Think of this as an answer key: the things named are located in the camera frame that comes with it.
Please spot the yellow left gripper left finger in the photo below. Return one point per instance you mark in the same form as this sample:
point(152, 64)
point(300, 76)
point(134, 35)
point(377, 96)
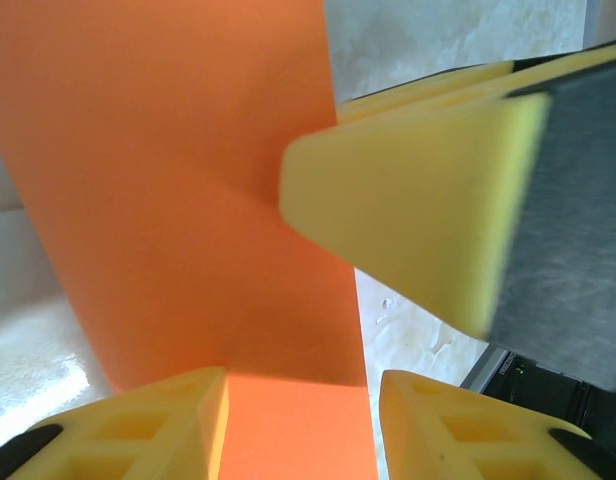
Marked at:
point(138, 440)

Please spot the orange paper sheet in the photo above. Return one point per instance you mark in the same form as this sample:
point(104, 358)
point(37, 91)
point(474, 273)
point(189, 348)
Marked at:
point(163, 175)

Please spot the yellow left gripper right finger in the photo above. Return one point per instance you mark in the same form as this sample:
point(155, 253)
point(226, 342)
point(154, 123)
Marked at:
point(438, 440)

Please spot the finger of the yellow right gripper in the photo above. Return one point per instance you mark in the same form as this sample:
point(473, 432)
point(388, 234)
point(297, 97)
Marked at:
point(438, 92)
point(413, 210)

